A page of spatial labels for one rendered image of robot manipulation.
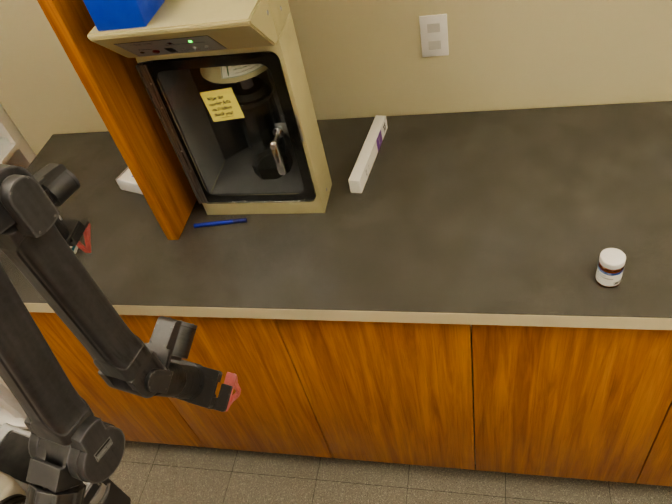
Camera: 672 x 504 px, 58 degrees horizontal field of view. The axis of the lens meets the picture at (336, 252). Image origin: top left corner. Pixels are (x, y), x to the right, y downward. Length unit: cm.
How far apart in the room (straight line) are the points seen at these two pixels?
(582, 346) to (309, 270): 62
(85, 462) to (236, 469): 140
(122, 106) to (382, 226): 64
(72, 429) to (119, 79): 80
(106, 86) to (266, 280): 53
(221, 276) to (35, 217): 78
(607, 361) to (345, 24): 105
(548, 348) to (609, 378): 18
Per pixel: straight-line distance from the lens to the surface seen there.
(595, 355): 145
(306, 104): 140
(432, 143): 167
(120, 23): 122
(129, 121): 144
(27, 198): 72
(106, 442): 92
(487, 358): 146
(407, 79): 176
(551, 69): 176
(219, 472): 228
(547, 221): 145
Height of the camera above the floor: 196
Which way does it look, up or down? 46 degrees down
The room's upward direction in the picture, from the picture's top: 15 degrees counter-clockwise
